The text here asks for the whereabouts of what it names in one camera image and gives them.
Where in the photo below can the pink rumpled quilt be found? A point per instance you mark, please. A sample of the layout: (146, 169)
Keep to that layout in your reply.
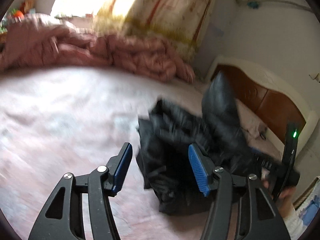
(39, 40)

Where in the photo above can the black quilted jacket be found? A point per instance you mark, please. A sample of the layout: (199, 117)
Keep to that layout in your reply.
(169, 130)

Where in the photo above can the person right hand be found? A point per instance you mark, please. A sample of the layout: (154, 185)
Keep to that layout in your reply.
(284, 202)

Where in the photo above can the orange toy on table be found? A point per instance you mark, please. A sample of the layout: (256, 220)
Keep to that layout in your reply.
(18, 14)

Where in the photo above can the wooden bed headboard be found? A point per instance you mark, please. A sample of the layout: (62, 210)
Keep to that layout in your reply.
(270, 97)

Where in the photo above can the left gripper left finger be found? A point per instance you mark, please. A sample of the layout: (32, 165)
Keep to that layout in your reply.
(118, 166)

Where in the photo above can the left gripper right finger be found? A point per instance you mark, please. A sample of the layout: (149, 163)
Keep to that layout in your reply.
(203, 170)

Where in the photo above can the pale pink bed sheet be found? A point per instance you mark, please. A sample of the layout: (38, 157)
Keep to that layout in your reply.
(70, 119)

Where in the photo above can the tree print curtain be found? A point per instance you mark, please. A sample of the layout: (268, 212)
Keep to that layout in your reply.
(182, 22)

